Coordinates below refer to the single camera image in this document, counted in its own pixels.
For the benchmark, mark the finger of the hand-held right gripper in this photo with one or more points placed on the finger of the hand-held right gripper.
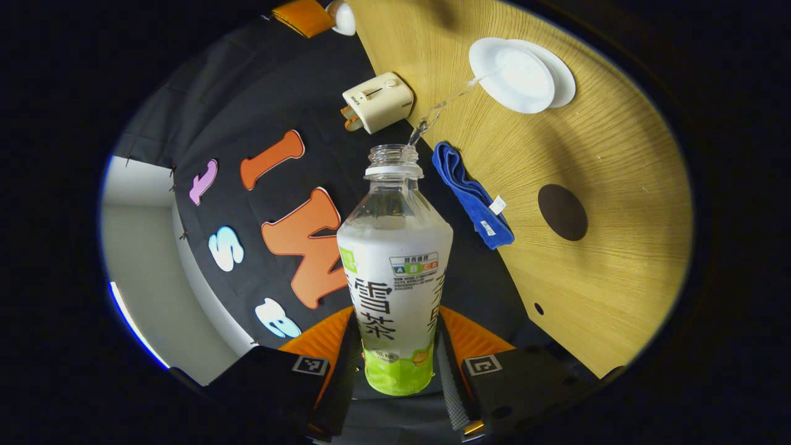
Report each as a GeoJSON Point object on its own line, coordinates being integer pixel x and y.
{"type": "Point", "coordinates": [306, 17]}

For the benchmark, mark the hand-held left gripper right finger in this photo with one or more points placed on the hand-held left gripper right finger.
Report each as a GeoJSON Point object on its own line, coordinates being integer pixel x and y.
{"type": "Point", "coordinates": [451, 389]}

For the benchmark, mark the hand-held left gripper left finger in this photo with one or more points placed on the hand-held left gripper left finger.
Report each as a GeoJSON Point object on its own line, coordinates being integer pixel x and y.
{"type": "Point", "coordinates": [343, 383]}

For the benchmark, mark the white-labelled plastic water bottle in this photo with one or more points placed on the white-labelled plastic water bottle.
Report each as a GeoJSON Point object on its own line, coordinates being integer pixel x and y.
{"type": "Point", "coordinates": [395, 278]}

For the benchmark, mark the dark brown round coaster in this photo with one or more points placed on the dark brown round coaster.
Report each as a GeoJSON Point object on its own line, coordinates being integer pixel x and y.
{"type": "Point", "coordinates": [562, 212]}

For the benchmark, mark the white teacup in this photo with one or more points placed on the white teacup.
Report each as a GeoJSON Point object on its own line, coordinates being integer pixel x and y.
{"type": "Point", "coordinates": [513, 77]}

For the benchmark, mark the brown toast slice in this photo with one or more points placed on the brown toast slice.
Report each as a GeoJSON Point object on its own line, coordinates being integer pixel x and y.
{"type": "Point", "coordinates": [355, 125]}
{"type": "Point", "coordinates": [346, 112]}

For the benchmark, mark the black backdrop cloth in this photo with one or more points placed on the black backdrop cloth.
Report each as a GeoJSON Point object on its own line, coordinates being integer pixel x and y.
{"type": "Point", "coordinates": [247, 105]}

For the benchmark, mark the cream toaster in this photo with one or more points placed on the cream toaster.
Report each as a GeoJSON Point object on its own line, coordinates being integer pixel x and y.
{"type": "Point", "coordinates": [380, 102]}

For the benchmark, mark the folded blue cloth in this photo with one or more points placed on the folded blue cloth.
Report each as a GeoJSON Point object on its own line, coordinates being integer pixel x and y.
{"type": "Point", "coordinates": [473, 198]}

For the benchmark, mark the white saucer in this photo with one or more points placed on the white saucer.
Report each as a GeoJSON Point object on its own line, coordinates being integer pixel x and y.
{"type": "Point", "coordinates": [563, 80]}

